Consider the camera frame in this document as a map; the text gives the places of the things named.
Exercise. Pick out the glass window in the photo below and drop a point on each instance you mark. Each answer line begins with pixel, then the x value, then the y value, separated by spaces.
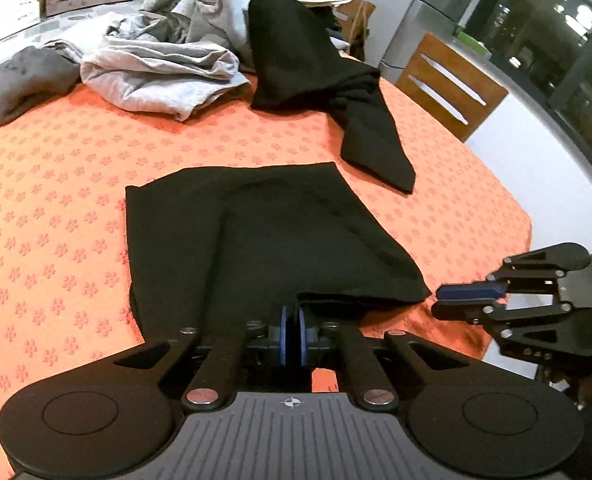
pixel 551 35

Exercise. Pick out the pale grey clothes pile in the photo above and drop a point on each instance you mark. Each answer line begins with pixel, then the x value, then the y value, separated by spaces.
pixel 216 5

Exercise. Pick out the grey refrigerator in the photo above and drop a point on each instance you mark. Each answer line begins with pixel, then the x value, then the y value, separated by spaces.
pixel 421 15

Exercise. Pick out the orange floral tablecloth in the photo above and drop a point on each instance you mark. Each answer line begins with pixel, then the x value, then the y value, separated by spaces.
pixel 56 200

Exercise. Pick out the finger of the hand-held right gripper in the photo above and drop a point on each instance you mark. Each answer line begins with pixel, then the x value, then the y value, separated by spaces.
pixel 468 290
pixel 458 310

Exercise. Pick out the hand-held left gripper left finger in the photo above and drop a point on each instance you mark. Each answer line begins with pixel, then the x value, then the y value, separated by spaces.
pixel 284 336

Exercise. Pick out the wooden chair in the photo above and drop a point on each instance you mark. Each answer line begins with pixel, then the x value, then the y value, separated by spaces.
pixel 451 85
pixel 358 25

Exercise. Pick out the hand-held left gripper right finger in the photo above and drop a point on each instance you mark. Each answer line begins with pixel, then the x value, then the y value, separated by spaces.
pixel 302 336

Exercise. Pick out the dark grey cloth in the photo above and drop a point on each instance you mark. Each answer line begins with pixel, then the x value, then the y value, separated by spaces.
pixel 16 85

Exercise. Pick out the light grey crumpled garment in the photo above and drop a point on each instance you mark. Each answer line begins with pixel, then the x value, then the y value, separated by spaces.
pixel 161 75

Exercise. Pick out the black draped garment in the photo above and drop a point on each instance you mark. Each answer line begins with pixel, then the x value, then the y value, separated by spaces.
pixel 306 70

